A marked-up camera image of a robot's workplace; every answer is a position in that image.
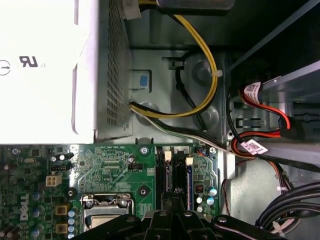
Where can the silver CPU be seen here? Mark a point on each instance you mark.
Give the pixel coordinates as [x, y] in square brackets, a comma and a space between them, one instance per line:
[100, 221]

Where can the black PC case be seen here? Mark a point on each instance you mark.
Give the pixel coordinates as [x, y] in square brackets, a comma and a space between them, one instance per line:
[162, 82]

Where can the metal drive cage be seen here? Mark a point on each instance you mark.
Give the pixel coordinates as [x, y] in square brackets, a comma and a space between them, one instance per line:
[295, 82]

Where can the metal CPU socket cover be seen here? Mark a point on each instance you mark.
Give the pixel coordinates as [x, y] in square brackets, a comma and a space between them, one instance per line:
[127, 200]

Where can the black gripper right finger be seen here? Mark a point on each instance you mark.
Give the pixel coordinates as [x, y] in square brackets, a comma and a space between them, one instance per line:
[187, 225]

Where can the grey power supply unit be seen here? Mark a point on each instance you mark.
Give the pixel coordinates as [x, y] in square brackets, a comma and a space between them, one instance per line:
[37, 100]

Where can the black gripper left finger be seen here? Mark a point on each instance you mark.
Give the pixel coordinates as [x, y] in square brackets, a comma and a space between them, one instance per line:
[160, 225]

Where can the green motherboard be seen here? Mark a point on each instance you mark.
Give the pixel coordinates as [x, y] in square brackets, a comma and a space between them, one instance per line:
[112, 170]

